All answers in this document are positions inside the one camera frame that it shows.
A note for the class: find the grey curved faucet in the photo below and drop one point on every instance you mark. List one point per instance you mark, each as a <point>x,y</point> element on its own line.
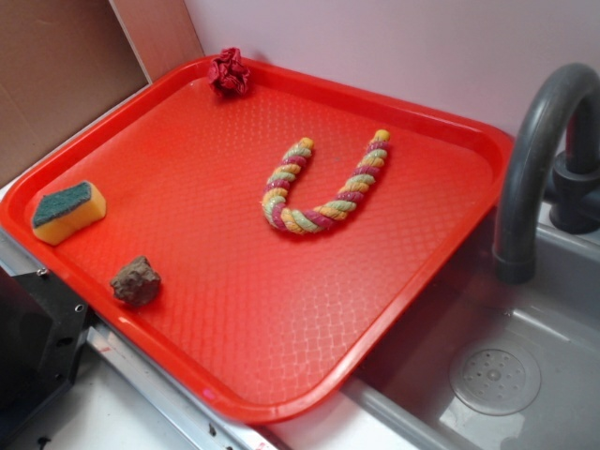
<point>555,159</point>

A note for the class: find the brown cardboard panel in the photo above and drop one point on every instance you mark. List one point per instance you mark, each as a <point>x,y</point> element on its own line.
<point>66,63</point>

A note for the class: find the yellow green sponge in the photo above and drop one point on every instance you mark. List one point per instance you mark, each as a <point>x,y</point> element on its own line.
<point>65,212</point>

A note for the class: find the red plastic tray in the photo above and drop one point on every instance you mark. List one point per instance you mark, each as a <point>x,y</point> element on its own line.
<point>259,323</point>

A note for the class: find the grey plastic sink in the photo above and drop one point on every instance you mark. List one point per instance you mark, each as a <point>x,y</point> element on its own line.
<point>474,363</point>

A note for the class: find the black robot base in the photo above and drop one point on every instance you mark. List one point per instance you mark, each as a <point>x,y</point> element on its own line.
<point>42,327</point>

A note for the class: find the brown rock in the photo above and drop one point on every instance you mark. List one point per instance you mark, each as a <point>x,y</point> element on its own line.
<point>137,283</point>

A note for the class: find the crumpled red paper ball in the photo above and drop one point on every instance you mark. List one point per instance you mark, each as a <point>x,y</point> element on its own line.
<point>227,76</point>

